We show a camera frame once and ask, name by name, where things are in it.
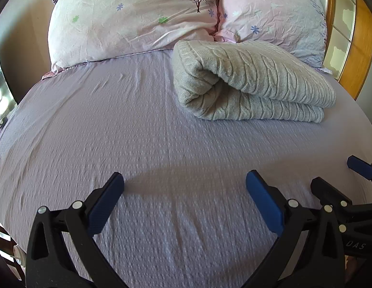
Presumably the wooden headboard with panels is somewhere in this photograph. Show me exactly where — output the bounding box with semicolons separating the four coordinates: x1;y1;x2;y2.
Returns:
320;0;372;100

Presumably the right pink floral pillow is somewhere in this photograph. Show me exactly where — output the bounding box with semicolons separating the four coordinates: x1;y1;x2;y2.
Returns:
214;0;327;70

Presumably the dark bedside furniture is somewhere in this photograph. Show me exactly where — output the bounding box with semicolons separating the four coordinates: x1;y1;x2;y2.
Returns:
0;63;18;134

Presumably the lavender bed sheet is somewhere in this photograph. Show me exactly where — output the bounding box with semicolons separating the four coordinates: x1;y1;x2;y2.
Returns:
0;51;372;287

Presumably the pink floral pillow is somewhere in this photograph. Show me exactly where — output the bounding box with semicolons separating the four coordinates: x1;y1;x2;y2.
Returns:
48;0;218;73
214;0;327;70

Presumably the left pink floral pillow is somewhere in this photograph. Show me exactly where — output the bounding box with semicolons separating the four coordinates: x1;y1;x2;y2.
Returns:
48;0;218;73

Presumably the beige cable-knit sweater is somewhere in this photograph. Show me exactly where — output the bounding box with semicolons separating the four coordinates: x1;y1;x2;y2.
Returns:
172;40;336;123

